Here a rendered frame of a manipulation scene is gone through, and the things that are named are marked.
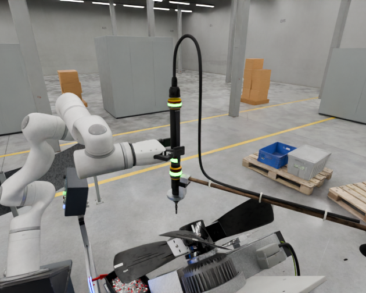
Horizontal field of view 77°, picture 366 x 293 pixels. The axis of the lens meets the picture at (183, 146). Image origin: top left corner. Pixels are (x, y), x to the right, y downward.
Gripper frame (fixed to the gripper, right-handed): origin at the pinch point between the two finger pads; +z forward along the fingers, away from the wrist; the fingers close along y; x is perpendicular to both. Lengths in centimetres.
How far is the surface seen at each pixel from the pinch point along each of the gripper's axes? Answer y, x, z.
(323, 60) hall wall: -720, -25, 1159
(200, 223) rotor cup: -0.5, -39.0, 11.6
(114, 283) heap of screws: -22, -81, -26
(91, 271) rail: -33, -79, -35
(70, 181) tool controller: -65, -40, -38
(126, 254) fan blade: -7, -48, -20
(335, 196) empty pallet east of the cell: -73, -156, 275
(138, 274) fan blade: 6.8, -44.5, -18.4
